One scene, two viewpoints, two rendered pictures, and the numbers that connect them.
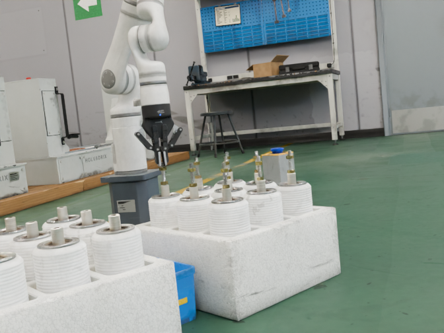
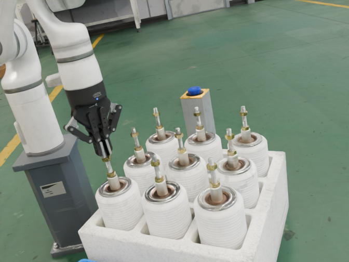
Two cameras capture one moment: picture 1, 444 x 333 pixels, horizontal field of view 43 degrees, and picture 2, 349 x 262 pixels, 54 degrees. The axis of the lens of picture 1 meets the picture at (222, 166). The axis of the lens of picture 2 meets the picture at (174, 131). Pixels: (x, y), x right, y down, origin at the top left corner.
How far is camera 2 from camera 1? 0.84 m
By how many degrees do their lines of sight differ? 25
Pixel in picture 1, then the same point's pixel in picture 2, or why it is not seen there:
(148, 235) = (111, 243)
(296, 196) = (259, 156)
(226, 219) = (229, 227)
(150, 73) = (72, 43)
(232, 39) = not seen: outside the picture
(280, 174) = (204, 116)
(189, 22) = not seen: outside the picture
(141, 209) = (72, 188)
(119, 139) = (26, 118)
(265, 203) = (248, 183)
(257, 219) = not seen: hidden behind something
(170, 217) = (131, 213)
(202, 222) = (183, 222)
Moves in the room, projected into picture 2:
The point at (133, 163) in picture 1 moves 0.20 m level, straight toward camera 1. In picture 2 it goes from (50, 141) to (72, 169)
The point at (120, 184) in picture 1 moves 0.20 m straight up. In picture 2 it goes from (40, 169) to (10, 94)
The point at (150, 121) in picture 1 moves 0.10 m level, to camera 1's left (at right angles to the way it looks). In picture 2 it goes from (83, 107) to (30, 123)
